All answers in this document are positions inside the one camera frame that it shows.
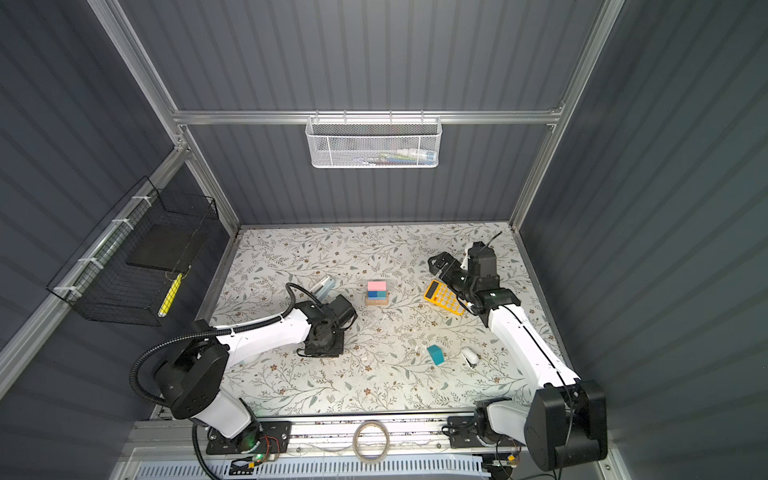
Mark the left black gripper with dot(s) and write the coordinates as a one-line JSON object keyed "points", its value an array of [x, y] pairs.
{"points": [[313, 350]]}

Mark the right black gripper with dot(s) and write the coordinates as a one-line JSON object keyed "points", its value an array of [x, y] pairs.
{"points": [[446, 258]]}

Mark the pink block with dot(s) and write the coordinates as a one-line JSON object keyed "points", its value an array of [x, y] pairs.
{"points": [[377, 286]]}

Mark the teal green block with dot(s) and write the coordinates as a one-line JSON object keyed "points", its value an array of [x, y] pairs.
{"points": [[436, 354]]}

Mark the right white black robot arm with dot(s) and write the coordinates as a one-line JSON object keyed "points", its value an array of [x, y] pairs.
{"points": [[566, 422]]}

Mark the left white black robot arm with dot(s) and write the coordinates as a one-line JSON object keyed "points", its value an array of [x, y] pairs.
{"points": [[190, 375]]}

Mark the yellow calculator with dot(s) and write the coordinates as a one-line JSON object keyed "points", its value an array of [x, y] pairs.
{"points": [[438, 294]]}

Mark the small white device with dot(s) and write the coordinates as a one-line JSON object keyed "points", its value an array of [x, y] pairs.
{"points": [[470, 357]]}

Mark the markers in white basket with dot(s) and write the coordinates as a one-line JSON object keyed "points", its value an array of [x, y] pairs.
{"points": [[401, 157]]}

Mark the clear tape roll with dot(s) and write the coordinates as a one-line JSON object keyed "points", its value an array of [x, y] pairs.
{"points": [[371, 442]]}

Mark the yellow marker pen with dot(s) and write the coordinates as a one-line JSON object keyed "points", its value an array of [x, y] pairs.
{"points": [[170, 296]]}

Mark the black pad in basket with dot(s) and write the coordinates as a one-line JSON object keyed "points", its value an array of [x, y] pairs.
{"points": [[167, 248]]}

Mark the white wire mesh basket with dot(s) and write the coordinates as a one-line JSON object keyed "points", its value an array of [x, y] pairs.
{"points": [[337, 145]]}

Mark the black wire basket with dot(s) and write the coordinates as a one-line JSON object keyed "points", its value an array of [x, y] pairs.
{"points": [[132, 273]]}

